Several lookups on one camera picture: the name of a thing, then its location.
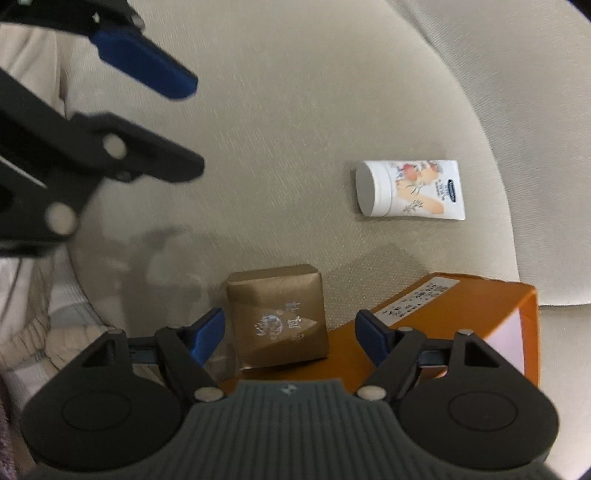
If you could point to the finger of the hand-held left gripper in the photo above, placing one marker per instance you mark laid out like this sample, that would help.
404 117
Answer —
147 64
147 157

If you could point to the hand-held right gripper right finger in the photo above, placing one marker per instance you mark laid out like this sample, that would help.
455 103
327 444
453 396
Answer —
369 334

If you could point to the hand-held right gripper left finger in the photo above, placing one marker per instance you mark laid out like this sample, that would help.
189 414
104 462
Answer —
207 337

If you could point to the gold gift box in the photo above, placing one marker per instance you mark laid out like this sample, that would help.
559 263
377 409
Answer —
277 309

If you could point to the orange cardboard box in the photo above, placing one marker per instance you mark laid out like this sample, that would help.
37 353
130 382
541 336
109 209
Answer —
480 300

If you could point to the person's beige clothing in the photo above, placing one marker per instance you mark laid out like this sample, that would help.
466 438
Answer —
27 295

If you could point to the white hand cream tube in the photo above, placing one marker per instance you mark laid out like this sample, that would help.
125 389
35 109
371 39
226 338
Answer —
415 189

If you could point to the beige sofa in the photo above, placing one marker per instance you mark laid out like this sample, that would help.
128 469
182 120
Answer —
300 115

